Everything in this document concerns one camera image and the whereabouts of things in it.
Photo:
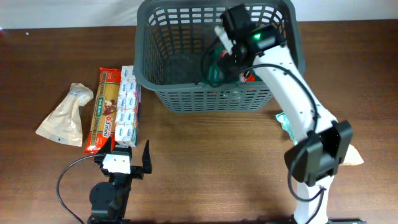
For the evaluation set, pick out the green Nescafe coffee bag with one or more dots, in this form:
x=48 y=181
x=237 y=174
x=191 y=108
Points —
x=214 y=74

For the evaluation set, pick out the beige paper pouch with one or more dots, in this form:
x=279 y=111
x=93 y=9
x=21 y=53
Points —
x=353 y=157
x=63 y=124

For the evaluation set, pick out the grey plastic basket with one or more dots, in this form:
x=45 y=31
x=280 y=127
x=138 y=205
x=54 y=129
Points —
x=171 y=38

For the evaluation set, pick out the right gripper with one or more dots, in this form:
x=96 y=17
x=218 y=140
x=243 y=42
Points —
x=231 y=67

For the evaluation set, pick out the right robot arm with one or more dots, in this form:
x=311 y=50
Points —
x=322 y=143

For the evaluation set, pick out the San Remo spaghetti packet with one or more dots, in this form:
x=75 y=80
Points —
x=104 y=113

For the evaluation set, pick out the Kleenex tissue multipack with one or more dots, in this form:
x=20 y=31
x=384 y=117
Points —
x=127 y=115

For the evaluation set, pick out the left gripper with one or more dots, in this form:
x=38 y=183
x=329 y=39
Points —
x=138 y=172

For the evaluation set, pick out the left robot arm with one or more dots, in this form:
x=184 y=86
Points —
x=109 y=199

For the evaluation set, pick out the teal small snack packet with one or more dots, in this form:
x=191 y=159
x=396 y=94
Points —
x=285 y=124

